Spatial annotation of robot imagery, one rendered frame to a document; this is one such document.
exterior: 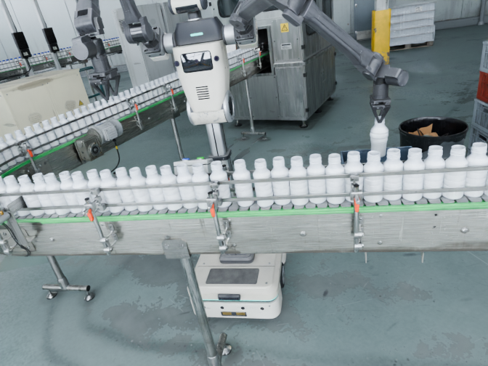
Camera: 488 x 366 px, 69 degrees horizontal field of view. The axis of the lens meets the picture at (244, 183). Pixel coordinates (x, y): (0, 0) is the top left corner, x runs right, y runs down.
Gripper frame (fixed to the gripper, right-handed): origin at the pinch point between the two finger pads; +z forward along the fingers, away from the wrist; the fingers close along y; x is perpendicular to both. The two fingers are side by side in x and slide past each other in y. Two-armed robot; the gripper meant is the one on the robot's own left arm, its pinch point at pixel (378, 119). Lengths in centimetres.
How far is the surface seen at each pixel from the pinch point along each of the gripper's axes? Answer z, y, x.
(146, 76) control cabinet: 47, 491, 331
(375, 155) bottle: -0.7, -37.8, 7.2
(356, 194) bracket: 6, -50, 14
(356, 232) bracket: 20, -50, 13
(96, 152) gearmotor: 28, 54, 169
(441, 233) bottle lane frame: 25, -44, -13
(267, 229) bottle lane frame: 23, -44, 42
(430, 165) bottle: 2.1, -40.6, -8.3
